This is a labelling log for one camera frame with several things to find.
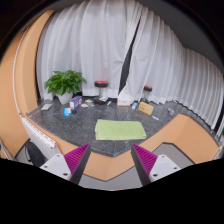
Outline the red black stool right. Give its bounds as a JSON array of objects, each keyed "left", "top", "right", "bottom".
[{"left": 143, "top": 85, "right": 152, "bottom": 102}]

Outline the grey flat card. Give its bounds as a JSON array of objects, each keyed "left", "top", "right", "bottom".
[{"left": 41, "top": 104, "right": 52, "bottom": 111}]

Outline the white curtain left panel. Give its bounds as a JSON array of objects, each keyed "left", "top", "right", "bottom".
[{"left": 36, "top": 0, "right": 143, "bottom": 99}]

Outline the small blue white packet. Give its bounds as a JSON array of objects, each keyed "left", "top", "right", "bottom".
[{"left": 131, "top": 102, "right": 138, "bottom": 110}]

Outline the yellow cardboard box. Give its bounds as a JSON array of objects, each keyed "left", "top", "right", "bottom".
[{"left": 138, "top": 102, "right": 154, "bottom": 115}]

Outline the small blue box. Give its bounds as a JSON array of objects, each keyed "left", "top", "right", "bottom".
[{"left": 63, "top": 108, "right": 72, "bottom": 117}]

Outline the red black stool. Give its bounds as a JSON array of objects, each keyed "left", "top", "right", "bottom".
[
  {"left": 143, "top": 85, "right": 152, "bottom": 102},
  {"left": 94, "top": 81, "right": 108, "bottom": 96}
]

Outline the green potted plant white pot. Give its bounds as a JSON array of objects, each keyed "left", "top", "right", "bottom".
[{"left": 44, "top": 70, "right": 86, "bottom": 105}]

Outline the black object with papers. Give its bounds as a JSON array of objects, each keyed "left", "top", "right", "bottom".
[{"left": 93, "top": 97, "right": 109, "bottom": 105}]

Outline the white curtain panel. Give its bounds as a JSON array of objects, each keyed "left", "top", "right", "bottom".
[
  {"left": 36, "top": 0, "right": 143, "bottom": 99},
  {"left": 118, "top": 7, "right": 223, "bottom": 127}
]

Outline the green folded towel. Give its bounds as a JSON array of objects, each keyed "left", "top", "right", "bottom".
[{"left": 95, "top": 119, "right": 146, "bottom": 140}]

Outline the black office chair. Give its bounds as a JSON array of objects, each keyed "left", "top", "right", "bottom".
[{"left": 25, "top": 142, "right": 47, "bottom": 167}]

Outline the red black stool left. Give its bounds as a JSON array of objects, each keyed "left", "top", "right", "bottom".
[{"left": 94, "top": 81, "right": 108, "bottom": 96}]

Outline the purple white box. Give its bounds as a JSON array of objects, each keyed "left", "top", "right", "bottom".
[{"left": 69, "top": 96, "right": 82, "bottom": 110}]

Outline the small purple item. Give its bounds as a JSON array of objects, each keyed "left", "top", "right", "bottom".
[{"left": 168, "top": 108, "right": 175, "bottom": 116}]

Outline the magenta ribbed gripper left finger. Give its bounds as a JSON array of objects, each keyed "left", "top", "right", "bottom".
[{"left": 41, "top": 144, "right": 91, "bottom": 184}]

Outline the white tissue box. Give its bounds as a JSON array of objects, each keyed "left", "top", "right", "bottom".
[{"left": 117, "top": 98, "right": 132, "bottom": 106}]

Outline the white curtain right panel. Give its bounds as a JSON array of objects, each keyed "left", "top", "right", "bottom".
[{"left": 118, "top": 7, "right": 223, "bottom": 127}]

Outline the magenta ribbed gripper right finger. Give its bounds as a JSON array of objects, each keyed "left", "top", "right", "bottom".
[{"left": 131, "top": 144, "right": 180, "bottom": 186}]

